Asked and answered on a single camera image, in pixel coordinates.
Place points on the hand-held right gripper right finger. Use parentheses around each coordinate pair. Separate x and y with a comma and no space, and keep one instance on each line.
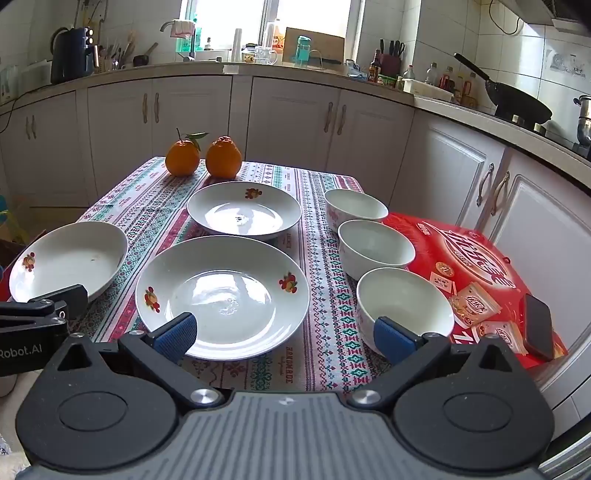
(392,339)

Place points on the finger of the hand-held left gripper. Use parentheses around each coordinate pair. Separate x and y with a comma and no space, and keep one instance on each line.
(64,300)

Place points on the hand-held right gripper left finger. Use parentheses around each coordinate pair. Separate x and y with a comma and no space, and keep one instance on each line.
(178,334)

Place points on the white bowl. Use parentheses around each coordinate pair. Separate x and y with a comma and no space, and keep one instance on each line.
(374,247)
(353,205)
(401,300)

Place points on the white floral plate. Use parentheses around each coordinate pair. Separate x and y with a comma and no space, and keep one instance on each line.
(69,258)
(258,210)
(221,277)

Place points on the red printed box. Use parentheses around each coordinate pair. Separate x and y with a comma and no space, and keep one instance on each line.
(461,249)

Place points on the black smartphone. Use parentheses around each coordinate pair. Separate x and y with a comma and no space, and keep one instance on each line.
(539,327)

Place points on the orange with green leaf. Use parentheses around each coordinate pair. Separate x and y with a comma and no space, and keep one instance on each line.
(182,159)

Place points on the black electric kettle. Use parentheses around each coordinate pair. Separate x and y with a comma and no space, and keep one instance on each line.
(71,57)

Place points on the utensil holder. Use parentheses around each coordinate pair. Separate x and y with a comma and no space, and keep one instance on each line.
(115,57)

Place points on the white plastic tray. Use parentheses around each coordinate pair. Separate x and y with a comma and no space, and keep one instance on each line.
(427,90)

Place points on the small dark ladle pot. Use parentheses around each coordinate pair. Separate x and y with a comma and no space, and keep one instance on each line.
(142,60)

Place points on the cooking oil bottle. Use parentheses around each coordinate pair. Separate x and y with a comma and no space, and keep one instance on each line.
(470,90)

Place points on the clear plastic bottle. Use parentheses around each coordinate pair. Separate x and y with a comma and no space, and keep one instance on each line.
(431,74)

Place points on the black wok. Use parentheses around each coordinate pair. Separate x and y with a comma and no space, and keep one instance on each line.
(521,101)

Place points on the dark sauce bottle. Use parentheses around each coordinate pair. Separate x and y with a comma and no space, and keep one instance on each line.
(374,69)

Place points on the knife block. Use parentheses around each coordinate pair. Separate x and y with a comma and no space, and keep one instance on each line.
(391,62)

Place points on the kitchen faucet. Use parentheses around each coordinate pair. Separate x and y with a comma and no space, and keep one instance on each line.
(187,50)

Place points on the glass jar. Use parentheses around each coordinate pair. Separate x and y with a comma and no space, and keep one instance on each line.
(248,55)

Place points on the steel pot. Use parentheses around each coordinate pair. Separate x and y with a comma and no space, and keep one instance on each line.
(584,120)

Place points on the glass mug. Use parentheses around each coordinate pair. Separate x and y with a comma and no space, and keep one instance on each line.
(264,56)

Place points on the green dish soap bottle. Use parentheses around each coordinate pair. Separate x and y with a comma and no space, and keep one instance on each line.
(197,39)

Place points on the stack of plastic cups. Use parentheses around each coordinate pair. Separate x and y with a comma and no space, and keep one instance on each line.
(238,46)

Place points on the pink cloth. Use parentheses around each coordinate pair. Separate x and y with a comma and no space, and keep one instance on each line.
(181,28)

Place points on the cardboard box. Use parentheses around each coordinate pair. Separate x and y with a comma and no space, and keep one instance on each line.
(323,46)

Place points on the teal water bottle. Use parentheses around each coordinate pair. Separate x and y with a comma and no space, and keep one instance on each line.
(303,50)

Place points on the orange liquid bottle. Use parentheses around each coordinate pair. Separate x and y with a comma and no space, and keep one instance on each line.
(277,37)

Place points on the window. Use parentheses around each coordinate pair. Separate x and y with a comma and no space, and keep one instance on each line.
(231,18)

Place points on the range hood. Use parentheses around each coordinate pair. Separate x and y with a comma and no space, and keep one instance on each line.
(535,11)

